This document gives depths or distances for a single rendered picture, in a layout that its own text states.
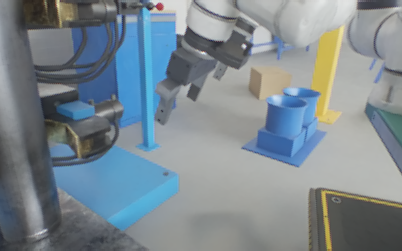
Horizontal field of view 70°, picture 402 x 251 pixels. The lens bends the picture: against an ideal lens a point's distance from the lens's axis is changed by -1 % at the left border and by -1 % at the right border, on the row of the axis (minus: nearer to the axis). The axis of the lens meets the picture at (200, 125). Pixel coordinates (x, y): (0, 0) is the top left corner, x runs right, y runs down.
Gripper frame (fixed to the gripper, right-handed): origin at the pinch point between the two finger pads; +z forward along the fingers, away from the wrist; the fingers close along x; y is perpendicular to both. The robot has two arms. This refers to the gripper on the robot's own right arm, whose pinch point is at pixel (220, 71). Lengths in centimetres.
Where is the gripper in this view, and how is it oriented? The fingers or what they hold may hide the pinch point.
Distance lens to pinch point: 96.9
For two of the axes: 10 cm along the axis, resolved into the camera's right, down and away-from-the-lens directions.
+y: 8.8, 4.7, -0.1
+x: 1.5, -2.7, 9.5
